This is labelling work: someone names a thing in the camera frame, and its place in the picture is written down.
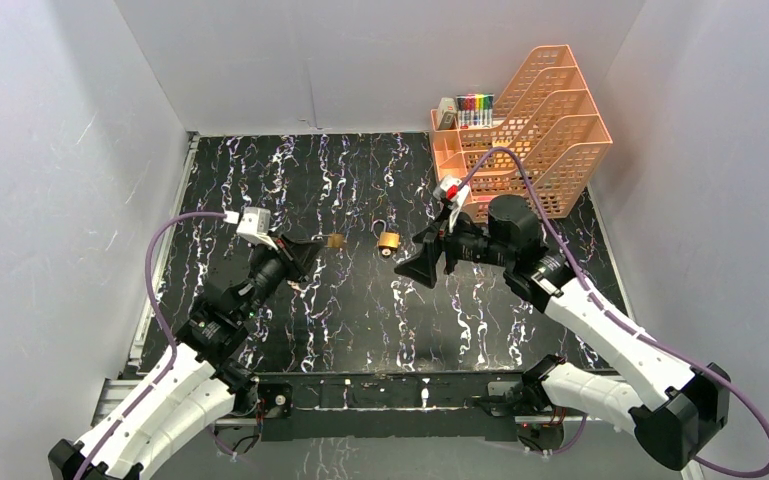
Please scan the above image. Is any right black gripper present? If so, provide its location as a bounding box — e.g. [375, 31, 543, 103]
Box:
[394, 206, 513, 288]

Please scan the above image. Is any large brass padlock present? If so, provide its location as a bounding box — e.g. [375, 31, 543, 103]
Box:
[371, 219, 400, 258]

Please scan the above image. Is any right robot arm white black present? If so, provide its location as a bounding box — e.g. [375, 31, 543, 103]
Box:
[394, 195, 729, 470]

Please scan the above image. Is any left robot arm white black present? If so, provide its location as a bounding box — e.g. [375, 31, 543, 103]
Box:
[48, 235, 325, 479]

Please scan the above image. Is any grey eraser box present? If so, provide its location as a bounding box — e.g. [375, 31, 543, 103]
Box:
[435, 97, 459, 130]

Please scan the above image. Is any coloured marker pen set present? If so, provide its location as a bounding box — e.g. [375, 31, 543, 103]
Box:
[455, 93, 495, 129]

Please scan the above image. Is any orange plastic file organizer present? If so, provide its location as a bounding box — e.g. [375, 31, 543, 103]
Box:
[430, 45, 613, 222]

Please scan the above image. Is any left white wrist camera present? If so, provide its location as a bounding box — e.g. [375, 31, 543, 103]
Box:
[224, 206, 277, 251]

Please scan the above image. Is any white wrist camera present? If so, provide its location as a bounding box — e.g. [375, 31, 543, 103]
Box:
[224, 206, 277, 251]
[433, 175, 471, 233]

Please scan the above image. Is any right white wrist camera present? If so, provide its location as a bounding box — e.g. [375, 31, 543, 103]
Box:
[433, 175, 471, 233]

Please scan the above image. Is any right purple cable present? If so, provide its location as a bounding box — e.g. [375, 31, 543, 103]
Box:
[460, 146, 769, 480]

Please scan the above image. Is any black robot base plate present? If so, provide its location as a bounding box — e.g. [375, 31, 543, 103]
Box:
[251, 370, 567, 455]

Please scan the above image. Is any aluminium front rail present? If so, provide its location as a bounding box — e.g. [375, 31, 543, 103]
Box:
[92, 374, 689, 427]

